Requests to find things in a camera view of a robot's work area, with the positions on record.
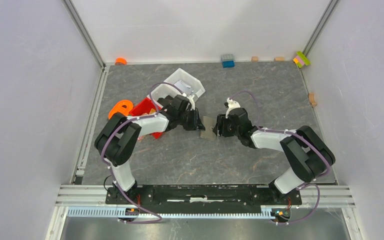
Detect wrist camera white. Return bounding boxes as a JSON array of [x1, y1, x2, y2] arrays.
[[225, 97, 241, 118], [186, 94, 198, 110]]

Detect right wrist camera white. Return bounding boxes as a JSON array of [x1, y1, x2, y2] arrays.
[[225, 97, 241, 118]]

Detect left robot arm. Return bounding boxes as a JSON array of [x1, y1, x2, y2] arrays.
[[94, 94, 206, 204]]

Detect flat wooden block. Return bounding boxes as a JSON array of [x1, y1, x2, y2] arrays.
[[274, 56, 285, 62]]

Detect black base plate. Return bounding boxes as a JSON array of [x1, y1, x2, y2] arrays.
[[105, 184, 302, 214]]

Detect white plastic bin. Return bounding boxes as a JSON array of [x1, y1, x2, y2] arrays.
[[150, 68, 206, 103]]

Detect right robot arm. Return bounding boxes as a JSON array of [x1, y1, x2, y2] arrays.
[[212, 107, 336, 204]]

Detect small wooden block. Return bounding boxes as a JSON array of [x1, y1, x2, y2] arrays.
[[251, 56, 259, 63]]

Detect orange round piece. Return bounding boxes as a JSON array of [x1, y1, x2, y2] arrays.
[[114, 57, 127, 66]]

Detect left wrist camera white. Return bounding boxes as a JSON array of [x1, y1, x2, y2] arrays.
[[186, 94, 198, 110]]

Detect red plastic bin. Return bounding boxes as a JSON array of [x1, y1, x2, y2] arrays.
[[129, 98, 163, 141]]

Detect green pink toy bricks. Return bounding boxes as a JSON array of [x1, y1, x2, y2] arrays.
[[293, 51, 311, 69]]

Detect orange tape dispenser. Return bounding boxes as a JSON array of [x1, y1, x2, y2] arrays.
[[108, 99, 134, 119]]

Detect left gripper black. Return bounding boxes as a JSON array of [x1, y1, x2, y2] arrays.
[[177, 107, 206, 131]]

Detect silver card in bin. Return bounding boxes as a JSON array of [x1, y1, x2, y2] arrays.
[[174, 79, 194, 95]]

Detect curved wooden piece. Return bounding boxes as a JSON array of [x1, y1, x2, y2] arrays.
[[308, 92, 318, 108]]

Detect blue toy brick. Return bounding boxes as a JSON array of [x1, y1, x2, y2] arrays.
[[220, 53, 235, 68]]

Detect slotted cable duct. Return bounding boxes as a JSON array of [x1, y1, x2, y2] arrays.
[[66, 207, 274, 220]]

